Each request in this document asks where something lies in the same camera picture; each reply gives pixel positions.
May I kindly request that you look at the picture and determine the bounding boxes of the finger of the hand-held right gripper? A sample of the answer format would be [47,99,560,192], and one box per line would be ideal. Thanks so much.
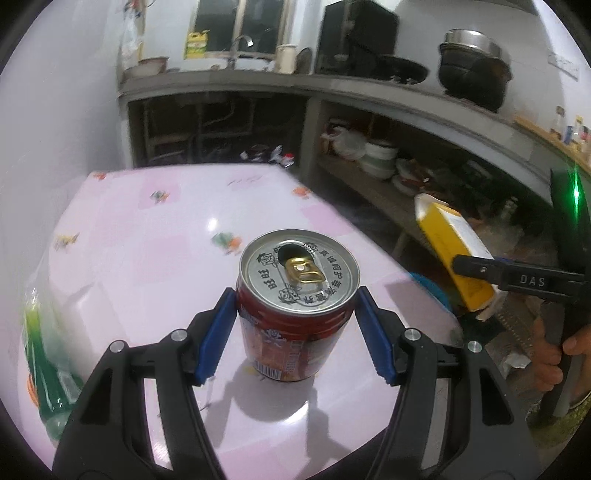
[451,254,504,291]

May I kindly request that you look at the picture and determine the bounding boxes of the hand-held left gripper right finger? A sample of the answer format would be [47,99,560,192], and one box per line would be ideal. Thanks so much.
[353,286,541,480]

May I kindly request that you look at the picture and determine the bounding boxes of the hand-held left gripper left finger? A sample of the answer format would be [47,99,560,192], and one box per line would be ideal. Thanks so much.
[53,287,238,480]

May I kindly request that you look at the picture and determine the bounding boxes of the yellow carton box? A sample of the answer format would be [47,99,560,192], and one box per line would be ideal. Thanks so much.
[414,193,500,321]

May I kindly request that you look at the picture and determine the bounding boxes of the blue plastic basket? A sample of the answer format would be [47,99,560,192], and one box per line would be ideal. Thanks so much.
[409,272,455,315]

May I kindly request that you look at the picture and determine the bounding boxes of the red drink can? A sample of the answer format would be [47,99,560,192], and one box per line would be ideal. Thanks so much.
[235,229,361,383]

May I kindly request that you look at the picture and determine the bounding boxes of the person's right hand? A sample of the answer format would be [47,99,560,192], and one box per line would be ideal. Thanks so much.
[531,316,591,407]

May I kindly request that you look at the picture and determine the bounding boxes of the white paper scrap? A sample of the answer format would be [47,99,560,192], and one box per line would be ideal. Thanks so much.
[501,353,532,374]

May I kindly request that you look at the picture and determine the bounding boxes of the wooden board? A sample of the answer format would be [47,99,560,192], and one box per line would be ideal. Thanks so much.
[512,115,591,162]

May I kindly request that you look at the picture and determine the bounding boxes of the concrete shelf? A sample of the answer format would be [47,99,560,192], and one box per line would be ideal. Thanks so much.
[318,154,435,250]

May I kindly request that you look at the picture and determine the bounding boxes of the stack of white bowls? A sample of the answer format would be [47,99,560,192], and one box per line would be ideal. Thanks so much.
[365,141,398,178]

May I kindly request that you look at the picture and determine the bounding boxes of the green plastic bag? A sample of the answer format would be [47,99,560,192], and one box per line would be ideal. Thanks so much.
[21,288,86,439]

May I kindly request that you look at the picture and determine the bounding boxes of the white plastic bag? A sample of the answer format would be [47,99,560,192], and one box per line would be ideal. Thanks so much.
[330,127,368,160]

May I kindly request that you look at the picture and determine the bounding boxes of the black pot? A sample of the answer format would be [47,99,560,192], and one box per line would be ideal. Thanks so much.
[438,41,513,112]

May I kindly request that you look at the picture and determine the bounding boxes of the black wok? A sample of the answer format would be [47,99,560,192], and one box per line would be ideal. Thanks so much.
[351,53,430,86]

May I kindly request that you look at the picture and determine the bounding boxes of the metal pot lid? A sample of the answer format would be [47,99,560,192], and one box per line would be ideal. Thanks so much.
[443,28,502,58]

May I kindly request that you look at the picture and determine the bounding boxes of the concrete counter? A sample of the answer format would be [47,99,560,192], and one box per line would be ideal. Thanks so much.
[117,71,591,208]

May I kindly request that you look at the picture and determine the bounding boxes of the black cabinet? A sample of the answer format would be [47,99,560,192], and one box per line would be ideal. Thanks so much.
[316,0,400,75]

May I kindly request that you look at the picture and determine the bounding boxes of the metal basin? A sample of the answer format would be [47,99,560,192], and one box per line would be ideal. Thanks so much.
[124,56,169,77]

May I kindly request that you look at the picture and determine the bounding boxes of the white jar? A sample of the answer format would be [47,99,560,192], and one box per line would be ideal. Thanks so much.
[276,44,298,75]

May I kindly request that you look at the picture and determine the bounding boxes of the metal faucet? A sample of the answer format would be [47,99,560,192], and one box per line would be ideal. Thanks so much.
[228,34,254,70]

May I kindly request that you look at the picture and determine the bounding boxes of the window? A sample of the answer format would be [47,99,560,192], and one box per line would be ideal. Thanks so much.
[191,0,289,49]

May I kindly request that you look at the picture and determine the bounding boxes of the metal pipe frame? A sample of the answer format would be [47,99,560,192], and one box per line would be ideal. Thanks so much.
[143,99,254,162]

